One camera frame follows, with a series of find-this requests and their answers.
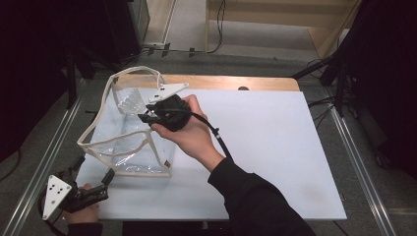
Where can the person's right hand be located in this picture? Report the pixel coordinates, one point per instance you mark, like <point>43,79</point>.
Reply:
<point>193,137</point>

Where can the white board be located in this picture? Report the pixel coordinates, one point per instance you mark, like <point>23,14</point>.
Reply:
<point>278,147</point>

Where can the metal floor rail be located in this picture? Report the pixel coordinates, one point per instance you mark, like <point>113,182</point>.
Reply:
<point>39,170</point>
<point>360,170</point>

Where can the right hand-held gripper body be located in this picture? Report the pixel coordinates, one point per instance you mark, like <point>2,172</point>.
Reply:
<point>170,111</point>

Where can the dark glass cabinet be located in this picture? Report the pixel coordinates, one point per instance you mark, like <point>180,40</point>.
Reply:
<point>131,26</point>

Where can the black metal stand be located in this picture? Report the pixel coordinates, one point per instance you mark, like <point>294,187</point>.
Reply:
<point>70,82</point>
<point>337,78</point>

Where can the white feather shuttlecock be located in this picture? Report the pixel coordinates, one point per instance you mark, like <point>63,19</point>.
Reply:
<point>129,101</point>

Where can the transparent plastic bag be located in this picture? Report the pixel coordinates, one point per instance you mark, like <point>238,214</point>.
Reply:
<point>131,147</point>

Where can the black curtain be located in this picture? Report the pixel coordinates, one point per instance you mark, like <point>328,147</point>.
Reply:
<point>29,65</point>
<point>387,82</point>

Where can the person's left hand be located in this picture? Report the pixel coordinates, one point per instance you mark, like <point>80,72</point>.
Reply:
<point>82,214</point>

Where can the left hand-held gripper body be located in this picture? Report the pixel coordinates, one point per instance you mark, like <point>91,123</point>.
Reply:
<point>57,193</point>

